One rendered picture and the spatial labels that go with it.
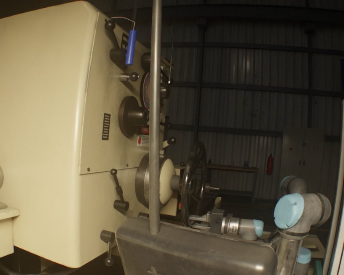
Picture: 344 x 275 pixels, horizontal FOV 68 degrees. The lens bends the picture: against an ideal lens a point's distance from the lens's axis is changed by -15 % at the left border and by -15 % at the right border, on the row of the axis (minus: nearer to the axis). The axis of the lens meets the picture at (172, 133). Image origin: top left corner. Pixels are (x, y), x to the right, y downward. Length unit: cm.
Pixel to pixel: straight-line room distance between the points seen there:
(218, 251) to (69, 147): 53
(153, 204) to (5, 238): 65
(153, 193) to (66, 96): 45
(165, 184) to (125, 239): 64
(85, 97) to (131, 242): 44
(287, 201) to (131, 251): 55
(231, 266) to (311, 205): 55
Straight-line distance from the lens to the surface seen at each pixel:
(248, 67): 894
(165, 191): 123
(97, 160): 93
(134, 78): 100
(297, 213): 96
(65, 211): 89
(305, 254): 169
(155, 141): 55
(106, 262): 105
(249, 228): 127
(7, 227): 107
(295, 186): 160
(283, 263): 106
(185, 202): 110
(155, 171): 56
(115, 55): 96
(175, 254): 55
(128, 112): 106
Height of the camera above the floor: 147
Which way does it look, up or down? 1 degrees up
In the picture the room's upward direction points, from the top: 5 degrees clockwise
